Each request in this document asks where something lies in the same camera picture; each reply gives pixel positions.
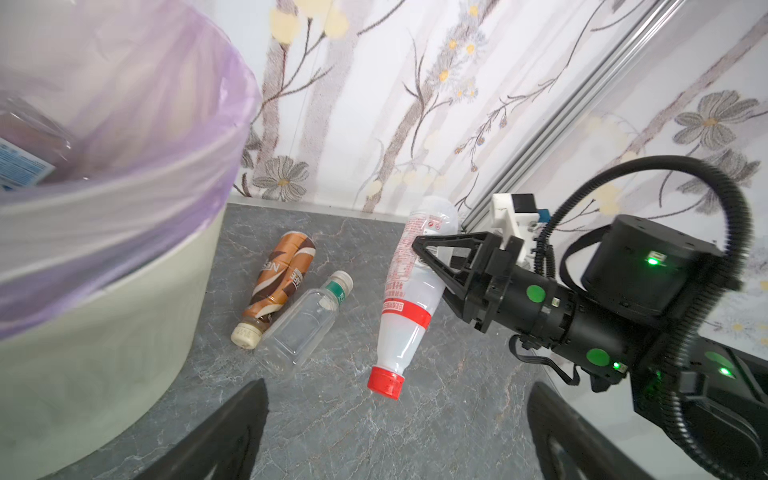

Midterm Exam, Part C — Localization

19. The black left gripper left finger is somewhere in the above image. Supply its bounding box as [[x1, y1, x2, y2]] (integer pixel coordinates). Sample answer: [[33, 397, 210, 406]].
[[137, 379, 269, 479]]

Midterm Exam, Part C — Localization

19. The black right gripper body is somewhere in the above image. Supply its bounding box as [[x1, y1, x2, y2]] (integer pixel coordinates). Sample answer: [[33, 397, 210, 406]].
[[483, 237, 636, 384]]

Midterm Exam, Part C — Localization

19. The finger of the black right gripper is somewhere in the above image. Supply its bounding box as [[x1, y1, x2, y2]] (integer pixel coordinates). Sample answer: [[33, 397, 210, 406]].
[[412, 232, 501, 300]]

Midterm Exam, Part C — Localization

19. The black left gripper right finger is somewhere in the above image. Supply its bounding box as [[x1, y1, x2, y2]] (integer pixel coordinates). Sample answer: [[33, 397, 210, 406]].
[[526, 382, 650, 479]]

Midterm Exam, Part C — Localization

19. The clear bottle red cap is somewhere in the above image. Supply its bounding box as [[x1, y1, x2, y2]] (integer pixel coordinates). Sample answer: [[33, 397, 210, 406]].
[[368, 196, 459, 400]]

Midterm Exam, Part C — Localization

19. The clear bottle green cap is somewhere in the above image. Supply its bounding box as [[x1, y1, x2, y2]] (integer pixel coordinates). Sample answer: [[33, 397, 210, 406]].
[[258, 270, 354, 377]]

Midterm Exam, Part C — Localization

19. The clear bottle blue label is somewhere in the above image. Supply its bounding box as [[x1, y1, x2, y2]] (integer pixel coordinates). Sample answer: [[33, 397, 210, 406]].
[[1, 96, 73, 191]]

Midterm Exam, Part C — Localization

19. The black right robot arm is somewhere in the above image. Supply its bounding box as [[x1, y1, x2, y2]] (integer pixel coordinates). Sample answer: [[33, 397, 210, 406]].
[[412, 155, 767, 479]]

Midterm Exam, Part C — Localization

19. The cream plastic waste bin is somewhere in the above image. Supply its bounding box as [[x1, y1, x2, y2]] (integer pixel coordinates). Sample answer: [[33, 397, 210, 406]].
[[1, 217, 223, 479]]

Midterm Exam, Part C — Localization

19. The brown coffee bottle near bin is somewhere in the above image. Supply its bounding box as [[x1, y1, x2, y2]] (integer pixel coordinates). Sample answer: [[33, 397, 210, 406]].
[[230, 231, 316, 350]]

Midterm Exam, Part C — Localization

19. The pink bin liner bag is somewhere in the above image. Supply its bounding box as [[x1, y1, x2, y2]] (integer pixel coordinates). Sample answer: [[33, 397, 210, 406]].
[[1, 1, 261, 339]]

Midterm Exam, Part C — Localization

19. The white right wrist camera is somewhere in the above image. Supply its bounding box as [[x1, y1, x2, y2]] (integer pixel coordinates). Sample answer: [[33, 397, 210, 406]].
[[490, 193, 551, 270]]

